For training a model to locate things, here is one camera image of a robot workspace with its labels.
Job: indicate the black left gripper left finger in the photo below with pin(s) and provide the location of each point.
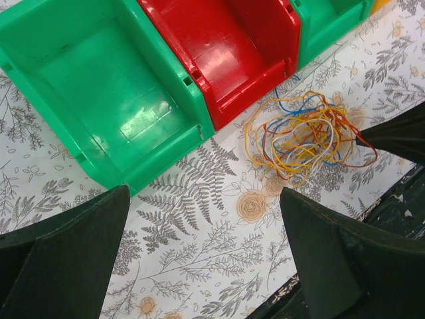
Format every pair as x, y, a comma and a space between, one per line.
60, 267

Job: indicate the green plastic bin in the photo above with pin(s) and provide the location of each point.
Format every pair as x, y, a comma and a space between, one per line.
323, 22
108, 86

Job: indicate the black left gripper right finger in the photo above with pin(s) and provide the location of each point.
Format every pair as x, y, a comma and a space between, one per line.
349, 269

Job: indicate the left green plastic bin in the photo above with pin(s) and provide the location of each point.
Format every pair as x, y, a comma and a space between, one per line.
108, 86

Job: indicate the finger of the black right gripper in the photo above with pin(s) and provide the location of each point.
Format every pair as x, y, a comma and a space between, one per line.
402, 136

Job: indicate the right green plastic bin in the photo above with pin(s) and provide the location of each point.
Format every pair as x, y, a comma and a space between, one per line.
323, 22

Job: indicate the red plastic bin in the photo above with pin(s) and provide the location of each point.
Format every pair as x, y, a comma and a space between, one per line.
235, 51

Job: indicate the yellow plastic bin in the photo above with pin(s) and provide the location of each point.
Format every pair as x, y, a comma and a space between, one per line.
378, 4

